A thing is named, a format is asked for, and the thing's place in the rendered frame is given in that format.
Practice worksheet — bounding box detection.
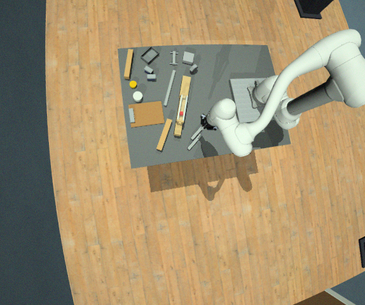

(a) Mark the grey cylinder with white top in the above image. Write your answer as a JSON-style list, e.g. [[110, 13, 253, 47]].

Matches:
[[133, 91, 142, 102]]

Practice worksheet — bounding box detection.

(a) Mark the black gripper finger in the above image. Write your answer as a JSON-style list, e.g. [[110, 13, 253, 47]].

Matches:
[[201, 124, 218, 131], [200, 114, 206, 129]]

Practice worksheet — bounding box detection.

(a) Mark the tan wooden bar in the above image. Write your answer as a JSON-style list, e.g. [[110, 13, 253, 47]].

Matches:
[[156, 118, 172, 151], [124, 49, 134, 79]]

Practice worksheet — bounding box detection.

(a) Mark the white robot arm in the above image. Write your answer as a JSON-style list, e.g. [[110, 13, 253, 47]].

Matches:
[[206, 29, 365, 157]]

